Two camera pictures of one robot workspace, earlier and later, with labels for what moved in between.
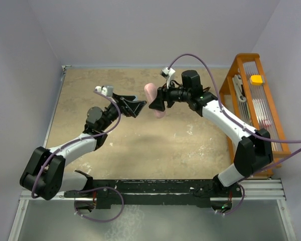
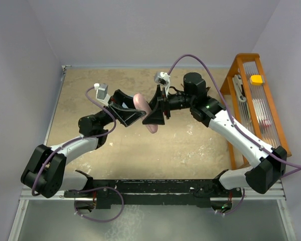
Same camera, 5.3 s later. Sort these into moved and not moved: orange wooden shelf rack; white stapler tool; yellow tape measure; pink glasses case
Moved: pink glasses case
Not moved: white stapler tool; orange wooden shelf rack; yellow tape measure
